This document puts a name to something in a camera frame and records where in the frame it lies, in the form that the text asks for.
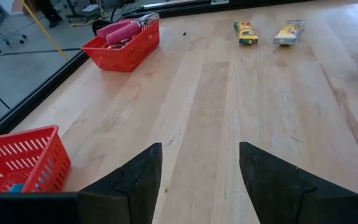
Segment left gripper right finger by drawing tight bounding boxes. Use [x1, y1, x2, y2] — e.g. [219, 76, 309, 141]
[239, 141, 358, 224]

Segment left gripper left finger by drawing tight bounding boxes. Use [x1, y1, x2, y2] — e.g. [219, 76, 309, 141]
[78, 142, 163, 224]

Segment blue eraser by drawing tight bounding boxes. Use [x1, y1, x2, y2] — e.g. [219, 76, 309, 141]
[8, 183, 25, 194]

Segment pink-handled pliers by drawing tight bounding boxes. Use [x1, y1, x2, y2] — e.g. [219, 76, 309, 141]
[95, 19, 135, 40]
[106, 12, 160, 46]

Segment red plastic basket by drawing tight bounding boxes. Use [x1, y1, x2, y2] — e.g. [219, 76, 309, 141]
[81, 18, 161, 73]
[0, 124, 72, 194]

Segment yellow candy packet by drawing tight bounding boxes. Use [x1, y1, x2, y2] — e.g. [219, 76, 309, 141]
[273, 19, 305, 46]
[232, 21, 259, 45]

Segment yellow candy packet far right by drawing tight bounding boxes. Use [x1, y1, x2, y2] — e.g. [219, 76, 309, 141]
[232, 21, 259, 45]

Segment person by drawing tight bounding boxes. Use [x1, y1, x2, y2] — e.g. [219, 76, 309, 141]
[37, 0, 64, 29]

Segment black coiled floor cable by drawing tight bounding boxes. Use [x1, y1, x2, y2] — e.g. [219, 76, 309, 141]
[91, 0, 121, 35]

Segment yellow floor cable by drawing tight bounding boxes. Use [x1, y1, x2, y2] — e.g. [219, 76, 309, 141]
[19, 0, 70, 62]

